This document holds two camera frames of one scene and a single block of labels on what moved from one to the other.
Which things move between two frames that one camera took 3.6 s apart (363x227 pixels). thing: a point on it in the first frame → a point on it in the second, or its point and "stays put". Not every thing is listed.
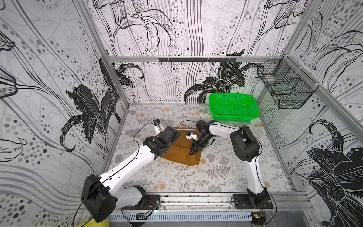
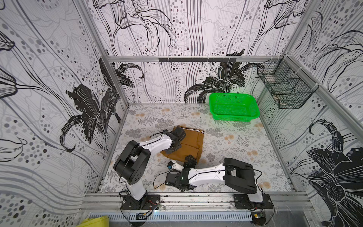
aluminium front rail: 224,201 stays put
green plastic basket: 235,107 stays put
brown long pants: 179,150 stays put
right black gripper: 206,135 → 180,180
